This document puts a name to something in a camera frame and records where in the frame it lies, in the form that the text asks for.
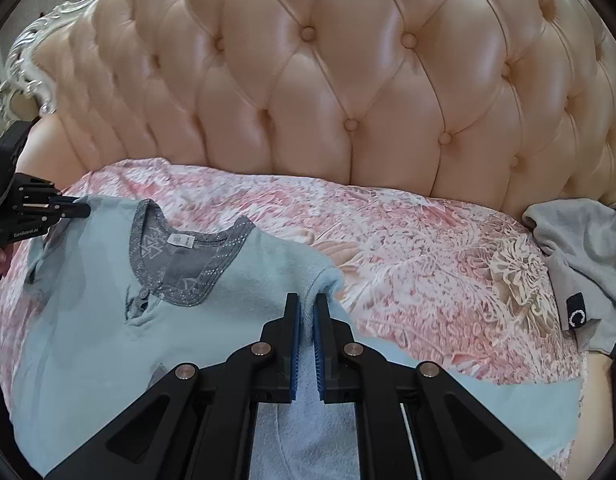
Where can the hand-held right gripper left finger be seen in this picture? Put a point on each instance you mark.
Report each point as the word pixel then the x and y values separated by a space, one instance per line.
pixel 296 355

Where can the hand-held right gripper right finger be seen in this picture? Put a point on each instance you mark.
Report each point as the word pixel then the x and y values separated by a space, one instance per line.
pixel 319 355

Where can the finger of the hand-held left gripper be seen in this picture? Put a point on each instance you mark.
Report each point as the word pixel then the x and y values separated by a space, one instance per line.
pixel 73 210

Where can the light blue shirt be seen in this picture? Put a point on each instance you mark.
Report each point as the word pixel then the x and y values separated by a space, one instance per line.
pixel 88 335

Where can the pink floral blanket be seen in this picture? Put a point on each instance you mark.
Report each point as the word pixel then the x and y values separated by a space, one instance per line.
pixel 412 280

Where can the grey garment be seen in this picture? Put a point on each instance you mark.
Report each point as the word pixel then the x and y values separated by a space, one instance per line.
pixel 582 255

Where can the beige tufted leather sofa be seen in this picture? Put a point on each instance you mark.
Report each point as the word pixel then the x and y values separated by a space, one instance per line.
pixel 363 70

